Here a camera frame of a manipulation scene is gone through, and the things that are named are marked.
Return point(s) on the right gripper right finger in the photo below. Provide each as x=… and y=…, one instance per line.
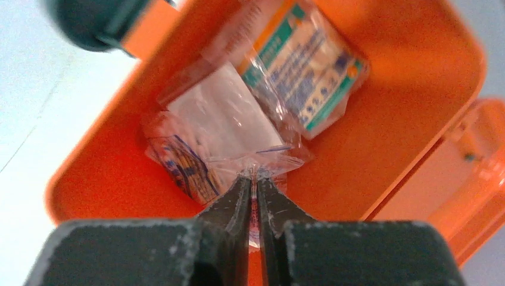
x=297, y=249

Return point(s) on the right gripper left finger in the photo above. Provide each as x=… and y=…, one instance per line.
x=208, y=249

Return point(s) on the white blue labelled pack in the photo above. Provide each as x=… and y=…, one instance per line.
x=177, y=146

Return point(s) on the white gauze pad pack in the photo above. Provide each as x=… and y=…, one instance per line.
x=222, y=121

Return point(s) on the orange medicine kit box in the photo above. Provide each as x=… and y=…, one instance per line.
x=413, y=143

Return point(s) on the green labelled gauze pack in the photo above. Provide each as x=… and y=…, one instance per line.
x=290, y=53

